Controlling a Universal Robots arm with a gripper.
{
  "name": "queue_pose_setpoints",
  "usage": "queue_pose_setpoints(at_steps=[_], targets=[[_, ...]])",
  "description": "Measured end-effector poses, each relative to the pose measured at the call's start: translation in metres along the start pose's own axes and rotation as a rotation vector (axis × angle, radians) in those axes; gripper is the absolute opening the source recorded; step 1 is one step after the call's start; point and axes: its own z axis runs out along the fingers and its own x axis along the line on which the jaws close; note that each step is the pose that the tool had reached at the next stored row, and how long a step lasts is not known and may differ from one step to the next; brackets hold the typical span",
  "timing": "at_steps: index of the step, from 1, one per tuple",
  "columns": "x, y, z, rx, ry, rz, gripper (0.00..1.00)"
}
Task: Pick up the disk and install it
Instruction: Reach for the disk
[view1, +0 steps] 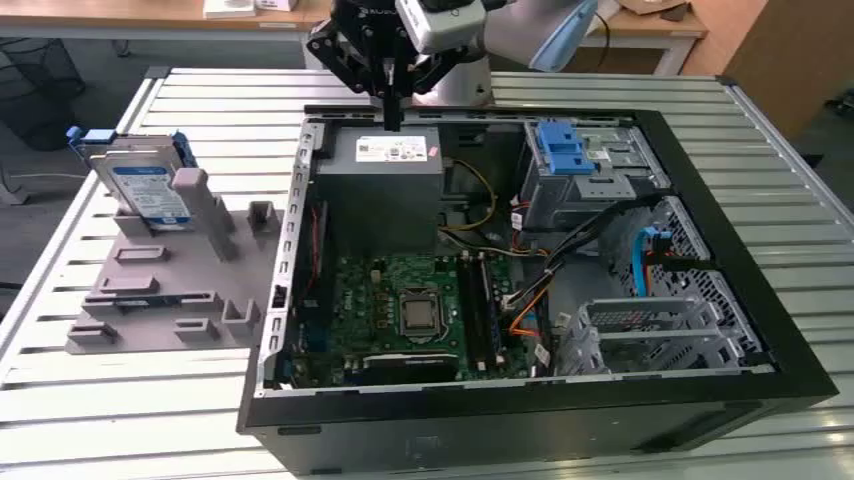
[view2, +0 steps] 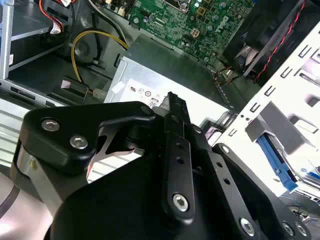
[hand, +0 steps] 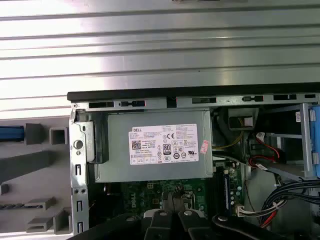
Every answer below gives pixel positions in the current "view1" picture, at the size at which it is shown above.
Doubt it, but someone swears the red orange power wire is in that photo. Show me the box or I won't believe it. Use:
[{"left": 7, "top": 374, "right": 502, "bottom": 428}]
[{"left": 657, "top": 232, "right": 715, "bottom": 274}]

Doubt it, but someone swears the wooden cabinet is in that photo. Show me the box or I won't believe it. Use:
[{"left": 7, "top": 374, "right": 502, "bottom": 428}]
[{"left": 679, "top": 0, "right": 854, "bottom": 141}]

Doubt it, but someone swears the grey parts rack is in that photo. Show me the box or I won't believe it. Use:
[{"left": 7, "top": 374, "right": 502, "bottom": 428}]
[{"left": 64, "top": 167, "right": 290, "bottom": 357}]

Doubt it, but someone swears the brown cardboard piece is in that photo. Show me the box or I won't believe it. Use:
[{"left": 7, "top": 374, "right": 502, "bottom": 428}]
[{"left": 617, "top": 0, "right": 690, "bottom": 24}]

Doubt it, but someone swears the CPU socket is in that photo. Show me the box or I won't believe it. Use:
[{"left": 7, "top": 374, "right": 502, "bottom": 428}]
[{"left": 395, "top": 285, "right": 447, "bottom": 345}]

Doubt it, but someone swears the wooden desk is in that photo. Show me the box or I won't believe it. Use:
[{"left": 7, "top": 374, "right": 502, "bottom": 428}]
[{"left": 0, "top": 0, "right": 710, "bottom": 76}]

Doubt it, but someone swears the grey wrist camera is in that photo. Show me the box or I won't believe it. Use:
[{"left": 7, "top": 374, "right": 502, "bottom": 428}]
[{"left": 394, "top": 0, "right": 487, "bottom": 55}]

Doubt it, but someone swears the black graphics card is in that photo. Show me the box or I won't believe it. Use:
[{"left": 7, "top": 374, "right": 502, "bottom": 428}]
[{"left": 346, "top": 352, "right": 462, "bottom": 386}]

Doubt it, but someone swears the green motherboard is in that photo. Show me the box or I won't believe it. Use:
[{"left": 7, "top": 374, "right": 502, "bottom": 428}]
[{"left": 292, "top": 252, "right": 535, "bottom": 389}]

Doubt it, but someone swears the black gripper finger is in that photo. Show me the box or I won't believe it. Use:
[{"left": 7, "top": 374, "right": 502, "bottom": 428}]
[
  {"left": 395, "top": 27, "right": 470, "bottom": 133},
  {"left": 306, "top": 19, "right": 398, "bottom": 133}
]

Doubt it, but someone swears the grey power supply unit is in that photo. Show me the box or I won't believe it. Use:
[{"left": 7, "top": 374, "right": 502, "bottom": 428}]
[{"left": 311, "top": 124, "right": 447, "bottom": 257}]

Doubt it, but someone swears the metal disk bay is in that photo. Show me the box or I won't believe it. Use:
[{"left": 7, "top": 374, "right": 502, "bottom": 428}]
[{"left": 566, "top": 297, "right": 762, "bottom": 376}]

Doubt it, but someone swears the thin red wire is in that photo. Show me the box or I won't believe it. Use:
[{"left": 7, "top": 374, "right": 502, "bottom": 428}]
[{"left": 300, "top": 199, "right": 330, "bottom": 307}]

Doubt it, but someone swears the RAM stick blue label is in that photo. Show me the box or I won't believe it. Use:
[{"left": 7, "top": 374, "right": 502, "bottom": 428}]
[{"left": 112, "top": 295, "right": 183, "bottom": 308}]

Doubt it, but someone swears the blue drive latch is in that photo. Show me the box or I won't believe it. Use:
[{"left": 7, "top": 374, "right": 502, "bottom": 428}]
[{"left": 537, "top": 122, "right": 601, "bottom": 176}]

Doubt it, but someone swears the metal drive cage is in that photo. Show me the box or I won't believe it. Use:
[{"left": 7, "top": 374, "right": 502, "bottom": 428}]
[{"left": 519, "top": 119, "right": 673, "bottom": 234}]

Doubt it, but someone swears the yellow wire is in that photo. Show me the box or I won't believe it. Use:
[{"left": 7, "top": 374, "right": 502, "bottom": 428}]
[{"left": 438, "top": 158, "right": 501, "bottom": 234}]

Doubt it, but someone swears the black RAM stick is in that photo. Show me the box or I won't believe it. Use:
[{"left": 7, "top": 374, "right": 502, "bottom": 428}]
[{"left": 474, "top": 252, "right": 510, "bottom": 370}]

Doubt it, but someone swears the black PC case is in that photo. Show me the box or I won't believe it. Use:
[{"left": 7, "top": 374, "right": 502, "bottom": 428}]
[{"left": 236, "top": 103, "right": 841, "bottom": 476}]

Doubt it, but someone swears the black wire bundle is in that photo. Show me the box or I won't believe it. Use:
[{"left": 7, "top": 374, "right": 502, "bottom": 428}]
[{"left": 503, "top": 197, "right": 662, "bottom": 314}]

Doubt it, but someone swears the silver CPU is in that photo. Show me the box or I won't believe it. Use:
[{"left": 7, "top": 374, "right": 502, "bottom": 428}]
[{"left": 402, "top": 298, "right": 440, "bottom": 332}]

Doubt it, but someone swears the grey metal stand foot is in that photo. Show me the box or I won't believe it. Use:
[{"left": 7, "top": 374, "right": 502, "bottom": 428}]
[{"left": 0, "top": 159, "right": 32, "bottom": 206}]

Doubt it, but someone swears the hard disk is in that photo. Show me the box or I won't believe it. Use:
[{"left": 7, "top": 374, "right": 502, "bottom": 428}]
[{"left": 65, "top": 127, "right": 200, "bottom": 236}]

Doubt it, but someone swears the white cable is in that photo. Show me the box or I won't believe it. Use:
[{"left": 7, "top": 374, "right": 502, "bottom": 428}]
[{"left": 12, "top": 171, "right": 90, "bottom": 182}]

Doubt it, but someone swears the blue data wire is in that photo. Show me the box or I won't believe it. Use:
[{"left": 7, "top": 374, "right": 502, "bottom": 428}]
[{"left": 626, "top": 227, "right": 669, "bottom": 301}]

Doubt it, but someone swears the black chair base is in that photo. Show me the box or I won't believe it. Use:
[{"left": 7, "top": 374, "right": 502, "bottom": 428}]
[{"left": 823, "top": 82, "right": 854, "bottom": 115}]

